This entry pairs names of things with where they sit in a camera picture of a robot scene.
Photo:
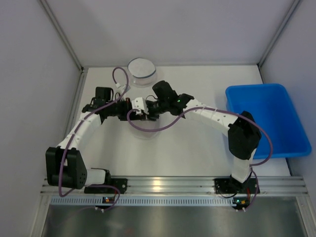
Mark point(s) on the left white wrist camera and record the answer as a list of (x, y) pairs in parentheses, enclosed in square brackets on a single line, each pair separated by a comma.
[(122, 89)]

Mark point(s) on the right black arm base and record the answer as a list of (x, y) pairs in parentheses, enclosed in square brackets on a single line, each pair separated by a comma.
[(230, 186)]

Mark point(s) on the pink trimmed mesh laundry bag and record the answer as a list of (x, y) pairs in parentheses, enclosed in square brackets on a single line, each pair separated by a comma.
[(145, 124)]

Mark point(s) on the slotted grey cable duct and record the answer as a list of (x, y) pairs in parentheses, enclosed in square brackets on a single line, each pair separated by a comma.
[(148, 201)]

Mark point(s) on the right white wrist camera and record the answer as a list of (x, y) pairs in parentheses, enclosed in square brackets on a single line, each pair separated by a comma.
[(139, 106)]

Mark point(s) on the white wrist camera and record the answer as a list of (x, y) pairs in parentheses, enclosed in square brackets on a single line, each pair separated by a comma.
[(122, 89), (139, 106)]

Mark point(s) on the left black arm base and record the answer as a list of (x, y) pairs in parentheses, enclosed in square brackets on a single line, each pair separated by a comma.
[(114, 186)]

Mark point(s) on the right aluminium frame post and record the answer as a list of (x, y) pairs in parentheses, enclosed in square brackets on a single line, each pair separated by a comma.
[(293, 7)]

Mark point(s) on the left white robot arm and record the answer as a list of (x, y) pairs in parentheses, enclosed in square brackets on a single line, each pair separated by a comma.
[(65, 164)]

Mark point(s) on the aluminium frame post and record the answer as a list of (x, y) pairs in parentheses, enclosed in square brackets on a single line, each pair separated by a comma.
[(60, 32), (293, 7)]

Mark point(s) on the aluminium front rail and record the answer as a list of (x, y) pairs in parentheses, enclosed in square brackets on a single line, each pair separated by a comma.
[(270, 186)]

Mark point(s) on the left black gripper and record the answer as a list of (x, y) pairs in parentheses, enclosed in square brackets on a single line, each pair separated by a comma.
[(127, 111)]

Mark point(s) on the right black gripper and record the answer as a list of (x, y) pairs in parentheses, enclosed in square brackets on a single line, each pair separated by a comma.
[(149, 111)]

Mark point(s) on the left aluminium frame post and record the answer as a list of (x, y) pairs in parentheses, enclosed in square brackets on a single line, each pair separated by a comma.
[(60, 32)]

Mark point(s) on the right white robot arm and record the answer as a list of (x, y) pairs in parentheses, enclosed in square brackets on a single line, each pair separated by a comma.
[(243, 136)]

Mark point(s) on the blue plastic bin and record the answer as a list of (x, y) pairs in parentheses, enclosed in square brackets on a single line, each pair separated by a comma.
[(273, 110)]

